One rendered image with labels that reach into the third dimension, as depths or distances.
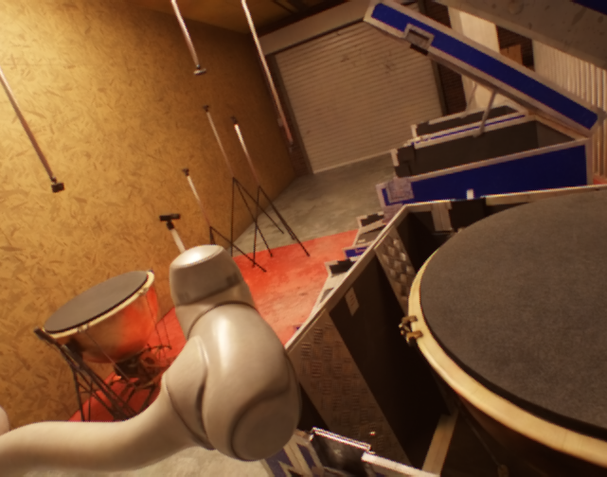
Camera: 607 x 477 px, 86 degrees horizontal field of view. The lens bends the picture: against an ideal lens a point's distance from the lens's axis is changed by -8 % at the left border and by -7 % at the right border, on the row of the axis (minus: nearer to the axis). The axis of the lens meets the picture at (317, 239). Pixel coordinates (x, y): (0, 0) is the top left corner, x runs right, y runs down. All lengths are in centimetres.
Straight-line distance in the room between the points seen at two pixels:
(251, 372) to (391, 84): 748
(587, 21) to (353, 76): 753
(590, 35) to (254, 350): 35
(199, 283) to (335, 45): 747
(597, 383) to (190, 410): 53
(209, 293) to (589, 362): 55
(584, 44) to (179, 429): 44
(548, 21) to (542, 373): 50
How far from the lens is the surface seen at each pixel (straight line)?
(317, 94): 786
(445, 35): 177
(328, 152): 797
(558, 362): 65
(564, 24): 24
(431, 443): 155
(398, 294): 126
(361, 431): 107
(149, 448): 44
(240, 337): 39
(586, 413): 59
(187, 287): 47
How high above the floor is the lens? 143
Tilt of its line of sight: 20 degrees down
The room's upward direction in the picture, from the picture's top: 19 degrees counter-clockwise
